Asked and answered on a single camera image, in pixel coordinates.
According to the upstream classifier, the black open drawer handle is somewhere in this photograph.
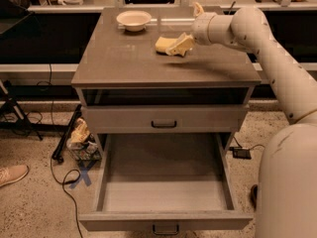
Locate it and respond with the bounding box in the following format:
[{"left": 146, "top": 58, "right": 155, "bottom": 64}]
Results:
[{"left": 152, "top": 224, "right": 179, "bottom": 236}]

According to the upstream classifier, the white bowl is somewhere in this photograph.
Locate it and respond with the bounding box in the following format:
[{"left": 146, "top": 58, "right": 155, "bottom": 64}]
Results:
[{"left": 116, "top": 11, "right": 152, "bottom": 32}]

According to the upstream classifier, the tan shoe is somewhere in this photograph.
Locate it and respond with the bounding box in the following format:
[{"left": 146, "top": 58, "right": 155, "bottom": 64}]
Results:
[{"left": 0, "top": 165, "right": 29, "bottom": 186}]

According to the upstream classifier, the closed grey upper drawer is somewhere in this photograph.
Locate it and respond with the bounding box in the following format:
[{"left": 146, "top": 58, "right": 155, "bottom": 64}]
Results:
[{"left": 81, "top": 105, "right": 249, "bottom": 134}]

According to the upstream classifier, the yellow sponge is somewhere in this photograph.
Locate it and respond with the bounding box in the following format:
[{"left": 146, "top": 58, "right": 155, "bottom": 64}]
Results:
[{"left": 155, "top": 37, "right": 176, "bottom": 54}]

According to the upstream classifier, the black cable floor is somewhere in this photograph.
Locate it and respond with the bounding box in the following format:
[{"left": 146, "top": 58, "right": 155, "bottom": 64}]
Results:
[
  {"left": 233, "top": 136, "right": 265, "bottom": 151},
  {"left": 50, "top": 157, "right": 85, "bottom": 238}
]

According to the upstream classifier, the black bar leaning on floor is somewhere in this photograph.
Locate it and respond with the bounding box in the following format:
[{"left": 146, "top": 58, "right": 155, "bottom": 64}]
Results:
[{"left": 52, "top": 104, "right": 81, "bottom": 164}]

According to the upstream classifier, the black tripod stand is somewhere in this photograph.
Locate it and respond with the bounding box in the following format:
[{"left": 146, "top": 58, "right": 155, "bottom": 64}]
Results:
[{"left": 0, "top": 79, "right": 43, "bottom": 140}]

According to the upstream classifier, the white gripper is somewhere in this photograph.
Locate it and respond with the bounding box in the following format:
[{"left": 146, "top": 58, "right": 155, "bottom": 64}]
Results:
[{"left": 165, "top": 2, "right": 216, "bottom": 57}]

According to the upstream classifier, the open grey middle drawer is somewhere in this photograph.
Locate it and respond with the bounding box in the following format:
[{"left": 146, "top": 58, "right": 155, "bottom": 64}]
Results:
[{"left": 79, "top": 133, "right": 253, "bottom": 232}]

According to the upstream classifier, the black upper drawer handle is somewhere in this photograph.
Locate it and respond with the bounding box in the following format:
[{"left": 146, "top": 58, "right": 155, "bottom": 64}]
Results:
[{"left": 151, "top": 121, "right": 177, "bottom": 129}]

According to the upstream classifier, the black cable right floor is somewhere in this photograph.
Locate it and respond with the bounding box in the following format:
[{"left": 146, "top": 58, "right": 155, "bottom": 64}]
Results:
[{"left": 233, "top": 136, "right": 265, "bottom": 151}]

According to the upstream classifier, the black sneaker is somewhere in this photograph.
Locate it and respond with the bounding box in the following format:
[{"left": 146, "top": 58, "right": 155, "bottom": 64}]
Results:
[{"left": 251, "top": 184, "right": 258, "bottom": 208}]

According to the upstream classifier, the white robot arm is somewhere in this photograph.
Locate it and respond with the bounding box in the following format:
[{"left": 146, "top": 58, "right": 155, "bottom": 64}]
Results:
[{"left": 165, "top": 5, "right": 317, "bottom": 238}]

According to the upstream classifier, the grey cabinet with counter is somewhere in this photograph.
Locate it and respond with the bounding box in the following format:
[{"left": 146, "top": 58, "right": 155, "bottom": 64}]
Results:
[{"left": 70, "top": 6, "right": 263, "bottom": 144}]

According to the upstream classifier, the blue tape cross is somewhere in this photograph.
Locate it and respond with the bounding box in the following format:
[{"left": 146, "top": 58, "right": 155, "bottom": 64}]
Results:
[{"left": 69, "top": 161, "right": 96, "bottom": 189}]

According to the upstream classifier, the black power adapter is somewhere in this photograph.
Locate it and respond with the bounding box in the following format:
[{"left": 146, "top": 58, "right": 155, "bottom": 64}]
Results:
[{"left": 230, "top": 147, "right": 252, "bottom": 160}]

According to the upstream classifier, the black cable left floor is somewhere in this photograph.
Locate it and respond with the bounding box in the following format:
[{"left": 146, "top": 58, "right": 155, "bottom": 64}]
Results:
[{"left": 50, "top": 157, "right": 85, "bottom": 238}]

